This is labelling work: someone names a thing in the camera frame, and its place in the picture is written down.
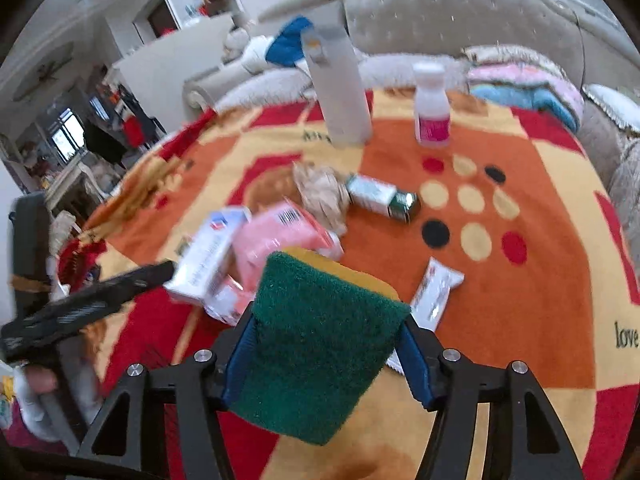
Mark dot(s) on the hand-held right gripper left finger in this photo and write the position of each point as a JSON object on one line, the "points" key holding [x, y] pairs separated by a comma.
{"points": [[240, 360]]}

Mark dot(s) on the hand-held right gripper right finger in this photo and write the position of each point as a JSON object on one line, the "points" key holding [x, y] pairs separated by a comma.
{"points": [[417, 365]]}

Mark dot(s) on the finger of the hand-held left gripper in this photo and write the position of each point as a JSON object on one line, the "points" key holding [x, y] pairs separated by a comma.
{"points": [[145, 280]]}

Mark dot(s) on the long white medicine box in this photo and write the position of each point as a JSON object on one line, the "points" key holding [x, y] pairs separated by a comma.
{"points": [[205, 260]]}

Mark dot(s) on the small white packet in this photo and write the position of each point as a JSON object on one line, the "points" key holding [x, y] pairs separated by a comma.
{"points": [[435, 290]]}

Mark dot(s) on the green yellow sponge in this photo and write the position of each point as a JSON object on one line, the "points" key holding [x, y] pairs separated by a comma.
{"points": [[320, 340]]}

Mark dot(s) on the pink plastic packet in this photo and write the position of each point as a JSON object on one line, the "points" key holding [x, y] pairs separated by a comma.
{"points": [[280, 240]]}

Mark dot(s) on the green medicine box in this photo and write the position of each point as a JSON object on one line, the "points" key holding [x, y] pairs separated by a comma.
{"points": [[380, 195]]}

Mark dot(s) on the brown paper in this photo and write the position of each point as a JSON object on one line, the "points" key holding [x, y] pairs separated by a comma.
{"points": [[320, 192]]}

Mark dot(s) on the black panel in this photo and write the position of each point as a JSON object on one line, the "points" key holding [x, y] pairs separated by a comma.
{"points": [[30, 250]]}

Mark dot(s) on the white blurred cloth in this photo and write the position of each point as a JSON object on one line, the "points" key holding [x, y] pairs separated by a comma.
{"points": [[30, 410]]}

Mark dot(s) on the printed orange red blanket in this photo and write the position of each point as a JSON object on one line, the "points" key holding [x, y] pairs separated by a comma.
{"points": [[525, 310]]}

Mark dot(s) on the white pill bottle pink label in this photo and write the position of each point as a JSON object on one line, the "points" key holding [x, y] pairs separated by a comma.
{"points": [[432, 110]]}

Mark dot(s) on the white thermos bottle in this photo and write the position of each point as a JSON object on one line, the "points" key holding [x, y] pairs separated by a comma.
{"points": [[340, 100]]}

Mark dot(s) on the blue jacket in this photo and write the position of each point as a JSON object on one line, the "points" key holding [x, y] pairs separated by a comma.
{"points": [[287, 42]]}

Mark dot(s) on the pastel folded blanket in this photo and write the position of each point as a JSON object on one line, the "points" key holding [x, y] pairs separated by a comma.
{"points": [[525, 90]]}

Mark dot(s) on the white lace pillow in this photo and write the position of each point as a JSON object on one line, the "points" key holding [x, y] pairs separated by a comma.
{"points": [[612, 105]]}

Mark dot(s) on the beige tufted headboard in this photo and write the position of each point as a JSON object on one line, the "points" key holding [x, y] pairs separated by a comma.
{"points": [[450, 15]]}

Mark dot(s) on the white carved bed frame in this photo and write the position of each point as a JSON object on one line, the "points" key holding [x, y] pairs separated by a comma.
{"points": [[215, 85]]}

